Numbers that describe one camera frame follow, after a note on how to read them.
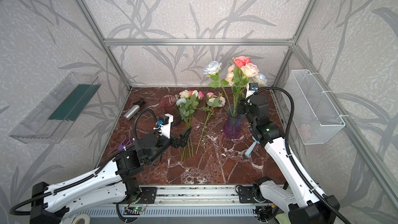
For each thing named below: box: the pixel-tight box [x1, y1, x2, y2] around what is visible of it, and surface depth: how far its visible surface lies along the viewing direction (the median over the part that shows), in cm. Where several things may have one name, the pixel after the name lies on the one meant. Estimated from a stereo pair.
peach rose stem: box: [225, 64, 235, 107], surface depth 77 cm
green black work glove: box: [274, 212, 292, 224], surface depth 68 cm
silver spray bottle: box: [123, 98, 146, 121], surface depth 107 cm
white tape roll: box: [72, 213, 91, 224], surface depth 69 cm
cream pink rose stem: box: [233, 62, 260, 112], surface depth 65 cm
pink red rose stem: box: [232, 56, 252, 118], surface depth 72 cm
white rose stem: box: [252, 76, 268, 88], surface depth 74 cm
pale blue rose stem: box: [202, 60, 233, 117], surface depth 71 cm
